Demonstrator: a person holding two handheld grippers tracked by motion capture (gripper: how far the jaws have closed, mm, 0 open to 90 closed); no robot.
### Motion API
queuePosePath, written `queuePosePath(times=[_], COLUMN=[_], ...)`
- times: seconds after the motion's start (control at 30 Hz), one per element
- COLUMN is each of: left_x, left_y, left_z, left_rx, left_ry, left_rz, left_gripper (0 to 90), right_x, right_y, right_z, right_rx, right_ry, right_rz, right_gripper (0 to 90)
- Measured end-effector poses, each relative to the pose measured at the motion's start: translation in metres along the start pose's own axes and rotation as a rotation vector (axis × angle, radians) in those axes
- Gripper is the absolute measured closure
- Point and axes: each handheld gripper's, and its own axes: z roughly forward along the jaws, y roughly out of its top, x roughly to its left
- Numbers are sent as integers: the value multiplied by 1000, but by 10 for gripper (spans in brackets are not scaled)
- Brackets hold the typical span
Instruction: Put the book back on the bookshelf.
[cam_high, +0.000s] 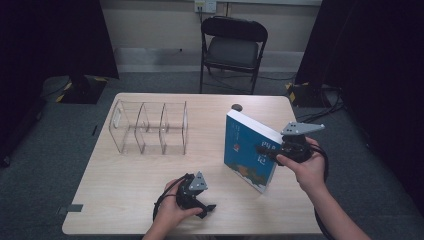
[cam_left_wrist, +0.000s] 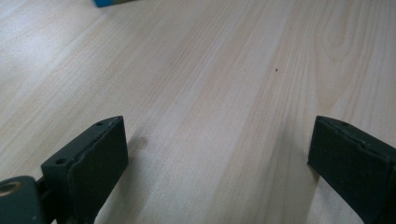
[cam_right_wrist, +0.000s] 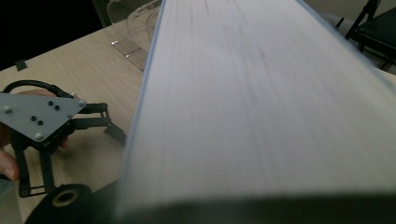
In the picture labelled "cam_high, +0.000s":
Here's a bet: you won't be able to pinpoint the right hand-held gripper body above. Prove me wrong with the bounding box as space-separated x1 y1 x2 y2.
279 121 326 165

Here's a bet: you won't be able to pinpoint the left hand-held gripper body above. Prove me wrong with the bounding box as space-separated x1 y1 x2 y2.
175 171 209 211

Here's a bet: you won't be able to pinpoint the blue paperback book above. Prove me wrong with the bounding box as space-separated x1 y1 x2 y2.
223 109 285 195

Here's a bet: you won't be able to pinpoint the person's left hand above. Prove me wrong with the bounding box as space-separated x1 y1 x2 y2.
153 178 204 233

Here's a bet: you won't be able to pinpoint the person's right hand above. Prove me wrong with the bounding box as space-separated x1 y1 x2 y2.
275 136 330 198

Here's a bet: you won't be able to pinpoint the black stand base striped tape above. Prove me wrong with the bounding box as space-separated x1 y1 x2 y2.
284 81 334 109
39 74 110 105

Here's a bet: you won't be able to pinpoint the clear acrylic book rack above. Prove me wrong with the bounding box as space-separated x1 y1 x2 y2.
108 99 190 156

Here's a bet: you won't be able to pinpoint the black curtain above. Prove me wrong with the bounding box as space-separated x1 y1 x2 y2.
294 0 424 209
0 0 120 166

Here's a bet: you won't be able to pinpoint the black folding chair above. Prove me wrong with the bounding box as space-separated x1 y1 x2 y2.
199 15 269 96

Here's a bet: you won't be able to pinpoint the grey tape strip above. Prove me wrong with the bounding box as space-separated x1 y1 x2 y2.
56 203 84 216

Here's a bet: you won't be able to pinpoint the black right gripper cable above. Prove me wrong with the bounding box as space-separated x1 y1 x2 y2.
308 142 332 240

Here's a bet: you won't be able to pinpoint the black floor cables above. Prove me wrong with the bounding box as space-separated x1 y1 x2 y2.
295 85 346 128

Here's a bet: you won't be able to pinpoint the white wall outlet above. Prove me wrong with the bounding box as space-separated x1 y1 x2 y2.
194 0 218 14

